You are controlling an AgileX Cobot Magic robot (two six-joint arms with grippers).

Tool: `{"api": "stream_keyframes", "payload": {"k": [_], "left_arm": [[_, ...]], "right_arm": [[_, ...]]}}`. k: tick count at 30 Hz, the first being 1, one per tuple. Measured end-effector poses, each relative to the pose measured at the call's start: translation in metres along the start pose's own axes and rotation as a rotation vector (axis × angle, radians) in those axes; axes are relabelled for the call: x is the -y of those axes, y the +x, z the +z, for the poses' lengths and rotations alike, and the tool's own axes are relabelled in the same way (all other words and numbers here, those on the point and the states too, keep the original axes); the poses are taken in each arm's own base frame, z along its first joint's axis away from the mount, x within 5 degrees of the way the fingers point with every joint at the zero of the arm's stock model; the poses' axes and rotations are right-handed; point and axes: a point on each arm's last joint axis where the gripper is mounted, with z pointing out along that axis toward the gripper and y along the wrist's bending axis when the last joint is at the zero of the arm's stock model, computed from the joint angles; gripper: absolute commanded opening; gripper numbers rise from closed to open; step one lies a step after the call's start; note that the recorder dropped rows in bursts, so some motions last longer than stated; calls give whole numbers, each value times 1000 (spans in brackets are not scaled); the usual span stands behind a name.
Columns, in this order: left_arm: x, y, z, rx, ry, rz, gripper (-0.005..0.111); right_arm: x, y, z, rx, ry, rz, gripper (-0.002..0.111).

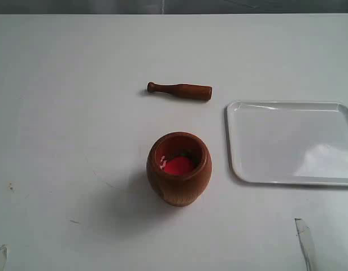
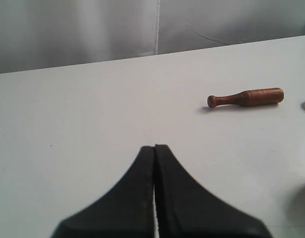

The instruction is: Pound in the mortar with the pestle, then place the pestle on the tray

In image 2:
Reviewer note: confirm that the grey backdrop curtain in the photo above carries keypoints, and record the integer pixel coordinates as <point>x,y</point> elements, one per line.
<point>38,34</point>

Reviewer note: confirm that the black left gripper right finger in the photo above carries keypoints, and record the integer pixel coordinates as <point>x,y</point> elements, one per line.
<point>185,209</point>

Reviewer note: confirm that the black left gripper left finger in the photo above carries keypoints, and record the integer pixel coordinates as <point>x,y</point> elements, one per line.
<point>126,211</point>

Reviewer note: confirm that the brown wooden pestle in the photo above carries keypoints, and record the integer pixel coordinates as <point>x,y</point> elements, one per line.
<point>249,98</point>

